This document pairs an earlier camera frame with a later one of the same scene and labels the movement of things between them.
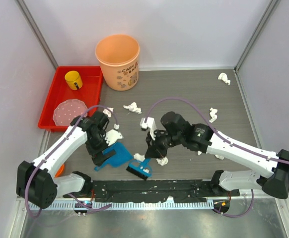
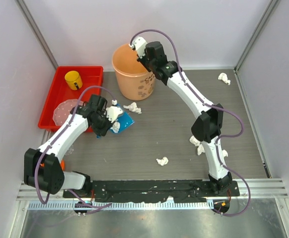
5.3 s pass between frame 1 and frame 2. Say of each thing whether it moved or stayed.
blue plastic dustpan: moved
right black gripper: moved
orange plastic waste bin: moved
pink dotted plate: stayed
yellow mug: stayed
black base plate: stayed
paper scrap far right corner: stayed
